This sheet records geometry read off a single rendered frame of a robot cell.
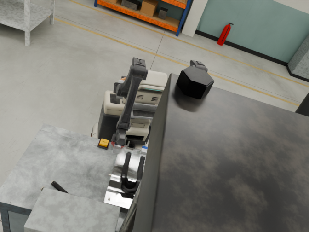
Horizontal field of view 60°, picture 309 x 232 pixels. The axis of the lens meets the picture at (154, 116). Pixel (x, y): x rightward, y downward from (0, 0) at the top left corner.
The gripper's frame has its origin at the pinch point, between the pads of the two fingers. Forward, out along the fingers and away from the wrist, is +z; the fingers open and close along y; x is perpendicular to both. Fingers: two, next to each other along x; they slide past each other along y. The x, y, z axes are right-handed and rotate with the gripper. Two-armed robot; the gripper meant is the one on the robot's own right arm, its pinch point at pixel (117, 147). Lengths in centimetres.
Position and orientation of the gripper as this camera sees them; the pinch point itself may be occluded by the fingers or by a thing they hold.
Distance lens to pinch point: 198.0
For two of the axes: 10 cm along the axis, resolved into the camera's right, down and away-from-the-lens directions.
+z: -2.2, 6.9, 6.9
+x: 1.2, -6.8, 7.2
